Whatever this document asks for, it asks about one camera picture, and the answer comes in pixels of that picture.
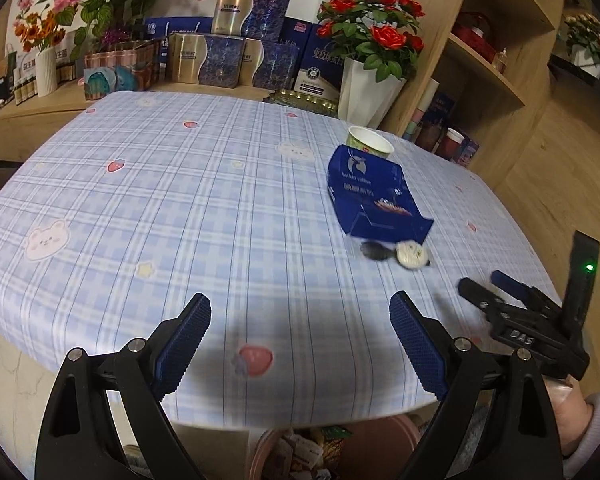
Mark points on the gold and blue gift box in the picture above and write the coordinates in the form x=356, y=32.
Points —
x=207, y=60
x=252, y=12
x=272, y=64

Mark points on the pale roses in white pot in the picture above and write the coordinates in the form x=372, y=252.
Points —
x=587, y=42

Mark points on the pink gift box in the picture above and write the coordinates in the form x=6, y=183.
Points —
x=120, y=72

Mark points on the wooden shelf unit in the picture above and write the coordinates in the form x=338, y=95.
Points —
x=530, y=125

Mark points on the flat blue box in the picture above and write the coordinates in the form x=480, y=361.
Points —
x=180, y=26

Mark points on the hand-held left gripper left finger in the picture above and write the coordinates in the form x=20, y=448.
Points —
x=182, y=345

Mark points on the blue plaid tablecloth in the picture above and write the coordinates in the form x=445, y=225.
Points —
x=180, y=200

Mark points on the row of small brown bottles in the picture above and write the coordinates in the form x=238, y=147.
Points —
x=22, y=87

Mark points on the blue printed booklet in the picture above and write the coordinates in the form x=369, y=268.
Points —
x=439, y=112

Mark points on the pink plastic bin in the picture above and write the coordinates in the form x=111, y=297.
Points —
x=380, y=435

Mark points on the blue box with round emblem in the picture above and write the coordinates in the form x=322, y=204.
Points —
x=314, y=72

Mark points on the blue carton box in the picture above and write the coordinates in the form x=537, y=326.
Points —
x=370, y=190

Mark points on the white ribbed vase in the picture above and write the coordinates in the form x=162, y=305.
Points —
x=46, y=72

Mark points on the red cup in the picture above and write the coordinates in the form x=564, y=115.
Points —
x=450, y=144

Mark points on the paper cup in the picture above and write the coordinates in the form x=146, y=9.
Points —
x=367, y=142

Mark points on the small purple box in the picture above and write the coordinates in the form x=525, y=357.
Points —
x=469, y=151

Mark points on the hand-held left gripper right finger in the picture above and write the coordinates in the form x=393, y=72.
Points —
x=420, y=345

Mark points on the small glass bottle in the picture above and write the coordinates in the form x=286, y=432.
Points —
x=500, y=61

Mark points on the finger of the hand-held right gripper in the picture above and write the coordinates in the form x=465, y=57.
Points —
x=515, y=287
x=480, y=296

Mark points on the person's right forearm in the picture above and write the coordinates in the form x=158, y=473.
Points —
x=597, y=435

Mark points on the white faceted vase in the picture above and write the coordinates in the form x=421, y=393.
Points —
x=365, y=92

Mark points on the orange artificial flowers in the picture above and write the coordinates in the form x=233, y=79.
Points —
x=40, y=32

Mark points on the stack of pastel paper cups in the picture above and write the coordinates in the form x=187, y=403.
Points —
x=420, y=110

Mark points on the pile of wrappers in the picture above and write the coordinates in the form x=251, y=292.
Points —
x=305, y=452

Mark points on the person's right hand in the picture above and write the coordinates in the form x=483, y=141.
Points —
x=571, y=412

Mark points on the red teapot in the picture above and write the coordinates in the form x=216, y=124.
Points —
x=475, y=35

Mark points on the red rose bouquet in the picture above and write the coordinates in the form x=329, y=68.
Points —
x=375, y=25

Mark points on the gold blister pack tray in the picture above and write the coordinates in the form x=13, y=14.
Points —
x=305, y=101

